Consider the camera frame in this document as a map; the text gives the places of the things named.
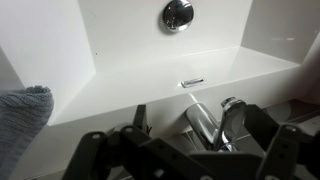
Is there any white rectangular sink basin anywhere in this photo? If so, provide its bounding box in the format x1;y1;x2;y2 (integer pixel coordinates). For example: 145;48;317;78
0;0;320;128

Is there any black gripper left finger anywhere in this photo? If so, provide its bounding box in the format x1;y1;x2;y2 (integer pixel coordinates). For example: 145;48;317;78
133;104;148;132

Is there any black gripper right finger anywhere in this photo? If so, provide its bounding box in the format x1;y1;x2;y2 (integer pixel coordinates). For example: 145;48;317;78
244;104;282;153

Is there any chrome faucet spout body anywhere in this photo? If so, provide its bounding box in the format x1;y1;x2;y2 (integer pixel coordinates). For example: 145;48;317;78
184;102;222;152

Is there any white vanity cabinet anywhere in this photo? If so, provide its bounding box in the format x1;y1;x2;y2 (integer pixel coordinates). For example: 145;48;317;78
9;96;320;180

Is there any chrome sink drain plug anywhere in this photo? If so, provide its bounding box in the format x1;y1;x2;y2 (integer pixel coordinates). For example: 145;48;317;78
162;0;195;34

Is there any chrome sink overflow slot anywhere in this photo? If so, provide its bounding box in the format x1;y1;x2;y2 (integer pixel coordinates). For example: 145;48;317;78
180;76;208;89

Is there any grey knit towel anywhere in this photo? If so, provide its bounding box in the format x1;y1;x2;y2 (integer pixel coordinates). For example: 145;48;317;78
0;85;55;180

